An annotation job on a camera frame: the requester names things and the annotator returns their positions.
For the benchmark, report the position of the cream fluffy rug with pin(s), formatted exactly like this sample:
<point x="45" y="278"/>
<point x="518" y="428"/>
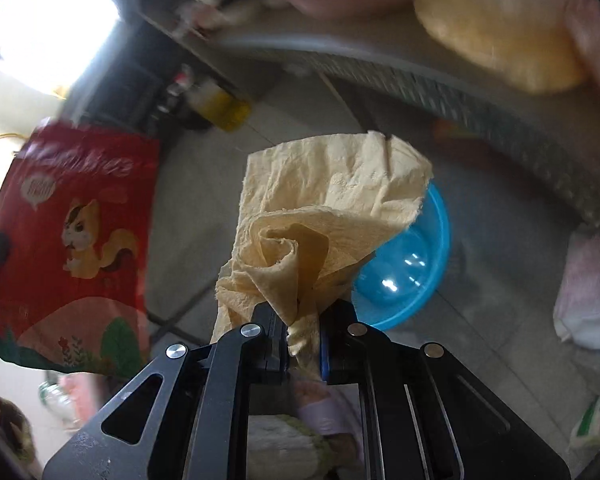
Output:
<point x="280" y="442"/>

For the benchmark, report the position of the cooking oil bottle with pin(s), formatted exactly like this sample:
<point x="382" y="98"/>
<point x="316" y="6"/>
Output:
<point x="225" y="107"/>

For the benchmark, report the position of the yellow paper towel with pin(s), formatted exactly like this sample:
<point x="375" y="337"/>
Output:
<point x="320" y="200"/>

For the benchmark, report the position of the perforated metal shelf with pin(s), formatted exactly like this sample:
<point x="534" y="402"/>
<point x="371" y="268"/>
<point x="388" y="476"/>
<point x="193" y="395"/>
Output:
<point x="380" y="55"/>

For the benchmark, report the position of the pink slipper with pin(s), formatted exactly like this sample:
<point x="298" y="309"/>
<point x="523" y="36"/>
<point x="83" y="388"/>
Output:
<point x="330" y="417"/>

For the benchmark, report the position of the person's foot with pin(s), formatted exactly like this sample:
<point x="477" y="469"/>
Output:
<point x="310" y="392"/>

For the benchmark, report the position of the red snack bag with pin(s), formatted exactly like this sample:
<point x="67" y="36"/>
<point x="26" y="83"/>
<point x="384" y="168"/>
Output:
<point x="80" y="200"/>

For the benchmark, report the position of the blue plastic basket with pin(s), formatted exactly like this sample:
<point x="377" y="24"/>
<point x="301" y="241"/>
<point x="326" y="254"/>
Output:
<point x="410" y="270"/>

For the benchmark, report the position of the white plastic bag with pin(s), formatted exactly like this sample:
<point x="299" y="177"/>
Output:
<point x="590" y="300"/>

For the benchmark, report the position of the clear bag with yellow contents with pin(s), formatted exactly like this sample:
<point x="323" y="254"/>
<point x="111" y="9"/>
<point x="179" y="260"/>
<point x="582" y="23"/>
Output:
<point x="485" y="35"/>

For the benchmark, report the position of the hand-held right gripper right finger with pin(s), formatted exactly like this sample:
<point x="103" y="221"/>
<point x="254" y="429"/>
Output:
<point x="324" y="360"/>

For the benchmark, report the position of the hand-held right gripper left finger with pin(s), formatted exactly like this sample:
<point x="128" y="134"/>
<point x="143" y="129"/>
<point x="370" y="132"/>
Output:
<point x="270" y="342"/>

